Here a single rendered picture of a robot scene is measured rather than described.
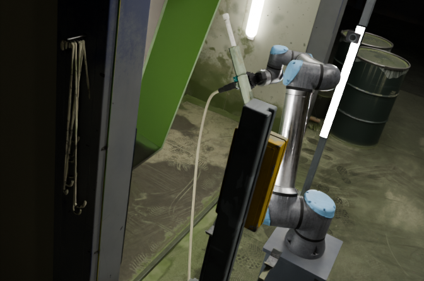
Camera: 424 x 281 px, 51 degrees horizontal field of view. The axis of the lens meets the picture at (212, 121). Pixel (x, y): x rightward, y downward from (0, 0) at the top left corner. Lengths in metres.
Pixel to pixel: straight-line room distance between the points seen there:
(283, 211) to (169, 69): 1.19
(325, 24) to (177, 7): 1.69
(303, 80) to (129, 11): 0.93
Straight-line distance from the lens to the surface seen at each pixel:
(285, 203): 1.96
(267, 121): 0.92
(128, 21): 1.26
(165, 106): 2.81
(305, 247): 2.11
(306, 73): 1.93
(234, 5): 4.21
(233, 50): 2.30
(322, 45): 3.97
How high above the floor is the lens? 2.03
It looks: 27 degrees down
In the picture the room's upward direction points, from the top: 12 degrees clockwise
